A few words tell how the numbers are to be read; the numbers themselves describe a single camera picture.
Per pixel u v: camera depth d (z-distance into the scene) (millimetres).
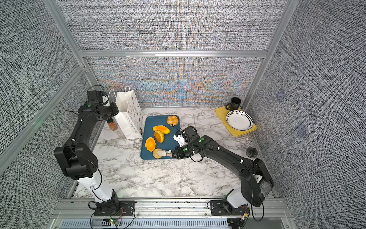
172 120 1076
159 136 954
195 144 593
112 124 1014
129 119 871
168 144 1007
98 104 674
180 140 747
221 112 1178
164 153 866
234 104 1124
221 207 720
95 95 671
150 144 923
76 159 481
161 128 1035
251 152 829
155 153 902
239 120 1102
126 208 733
